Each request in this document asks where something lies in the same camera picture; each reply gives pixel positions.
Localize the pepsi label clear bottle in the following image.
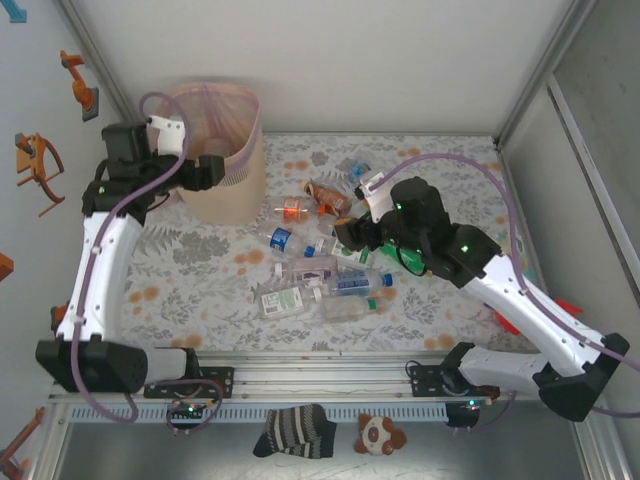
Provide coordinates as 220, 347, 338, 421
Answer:
315, 214, 351, 239

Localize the lime picture label bottle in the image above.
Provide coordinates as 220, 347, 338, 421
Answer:
319, 237, 375, 266

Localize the brown plastic bottle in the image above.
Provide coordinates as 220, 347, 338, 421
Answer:
301, 180, 354, 211

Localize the blue text label water bottle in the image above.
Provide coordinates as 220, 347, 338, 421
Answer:
327, 269, 396, 296

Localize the purple label clear bottle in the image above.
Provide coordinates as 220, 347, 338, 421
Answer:
273, 254, 339, 284

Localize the green plastic soda bottle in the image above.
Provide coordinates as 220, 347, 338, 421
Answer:
357, 212, 437, 277

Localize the clear bottle green cap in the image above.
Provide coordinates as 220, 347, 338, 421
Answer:
319, 294, 381, 324

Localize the green white label square bottle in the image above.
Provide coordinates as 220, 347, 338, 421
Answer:
257, 285, 324, 320

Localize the beige bin with pink bag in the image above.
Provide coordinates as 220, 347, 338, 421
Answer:
149, 82, 265, 227

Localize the orange label small bottle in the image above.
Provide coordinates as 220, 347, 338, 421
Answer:
273, 196, 314, 224

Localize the blue label bottle blue cap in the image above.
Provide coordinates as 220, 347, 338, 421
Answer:
268, 227, 327, 260

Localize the red plush toy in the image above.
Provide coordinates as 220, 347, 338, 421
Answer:
493, 298, 586, 335

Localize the striped black beige sock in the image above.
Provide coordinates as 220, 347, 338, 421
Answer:
252, 403, 339, 460

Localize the brown white plush toy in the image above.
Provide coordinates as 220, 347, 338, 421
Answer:
353, 412, 409, 459

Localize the small LED circuit board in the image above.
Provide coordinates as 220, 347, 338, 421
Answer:
444, 397, 501, 431
166, 397, 224, 437

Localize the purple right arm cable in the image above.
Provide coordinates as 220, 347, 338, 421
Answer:
369, 153, 640, 434

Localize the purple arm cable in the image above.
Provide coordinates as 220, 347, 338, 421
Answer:
369, 153, 640, 434
69, 91, 194, 424

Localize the orange claw gripper wall sticker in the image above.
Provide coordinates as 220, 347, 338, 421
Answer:
13, 132, 67, 218

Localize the aluminium frame post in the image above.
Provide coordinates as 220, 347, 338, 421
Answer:
58, 0, 134, 136
497, 0, 599, 151

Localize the aluminium rail frame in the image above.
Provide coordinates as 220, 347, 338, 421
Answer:
49, 349, 551, 401

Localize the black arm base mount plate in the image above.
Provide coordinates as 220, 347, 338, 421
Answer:
143, 366, 236, 400
409, 362, 501, 399

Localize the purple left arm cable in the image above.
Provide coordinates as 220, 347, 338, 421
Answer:
69, 91, 194, 424

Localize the perforated white cable tray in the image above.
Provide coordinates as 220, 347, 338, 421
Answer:
67, 402, 449, 424

